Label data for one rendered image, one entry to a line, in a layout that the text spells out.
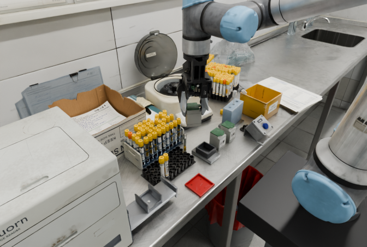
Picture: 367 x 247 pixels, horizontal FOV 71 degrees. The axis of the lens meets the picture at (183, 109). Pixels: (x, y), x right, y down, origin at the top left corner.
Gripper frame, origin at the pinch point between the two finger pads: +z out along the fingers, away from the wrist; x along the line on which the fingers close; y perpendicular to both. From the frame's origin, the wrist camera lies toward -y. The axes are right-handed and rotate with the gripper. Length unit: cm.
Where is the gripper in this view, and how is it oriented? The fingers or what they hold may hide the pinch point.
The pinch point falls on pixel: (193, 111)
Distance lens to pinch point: 82.4
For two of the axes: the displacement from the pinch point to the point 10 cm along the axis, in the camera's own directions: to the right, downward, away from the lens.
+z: 0.0, 8.5, 5.3
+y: 1.5, 5.3, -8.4
